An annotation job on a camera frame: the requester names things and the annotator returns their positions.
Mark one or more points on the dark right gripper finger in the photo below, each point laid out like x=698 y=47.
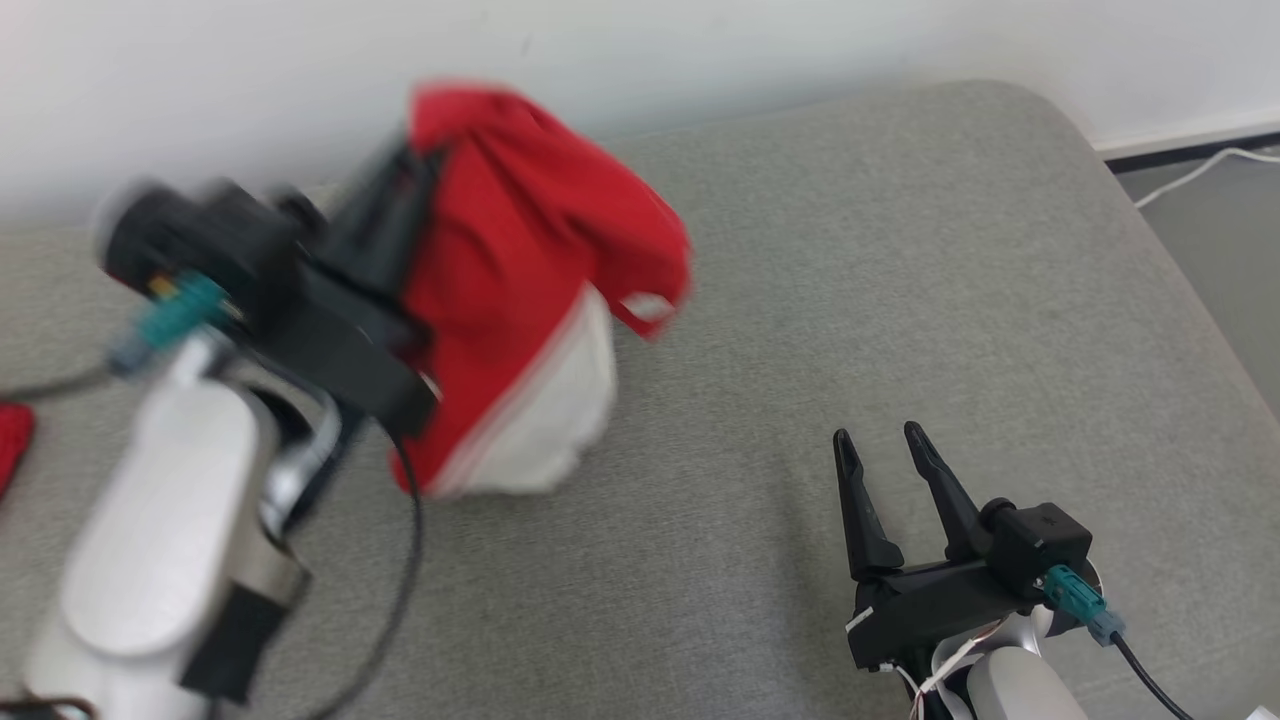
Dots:
x=862 y=520
x=950 y=500

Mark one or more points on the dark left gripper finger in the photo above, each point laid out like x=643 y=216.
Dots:
x=370 y=210
x=420 y=200

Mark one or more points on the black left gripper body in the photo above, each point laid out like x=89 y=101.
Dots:
x=340 y=340

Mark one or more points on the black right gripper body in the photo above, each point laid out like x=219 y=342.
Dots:
x=930 y=605

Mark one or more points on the red basketball jersey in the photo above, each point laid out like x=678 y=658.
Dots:
x=510 y=260

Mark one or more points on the red Bulls shorts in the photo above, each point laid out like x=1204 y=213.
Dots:
x=12 y=445

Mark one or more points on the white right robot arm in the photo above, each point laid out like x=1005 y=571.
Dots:
x=1010 y=685

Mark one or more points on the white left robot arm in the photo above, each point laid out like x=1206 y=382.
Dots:
x=160 y=520

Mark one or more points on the grey fabric sofa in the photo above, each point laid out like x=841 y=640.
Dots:
x=850 y=300

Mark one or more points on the white baseboard with black strip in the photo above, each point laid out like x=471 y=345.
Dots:
x=1200 y=138

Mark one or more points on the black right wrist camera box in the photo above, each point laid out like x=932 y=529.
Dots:
x=1040 y=545

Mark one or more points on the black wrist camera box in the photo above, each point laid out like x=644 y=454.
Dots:
x=200 y=245
x=1040 y=545

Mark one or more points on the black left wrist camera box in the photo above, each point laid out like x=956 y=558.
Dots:
x=200 y=245

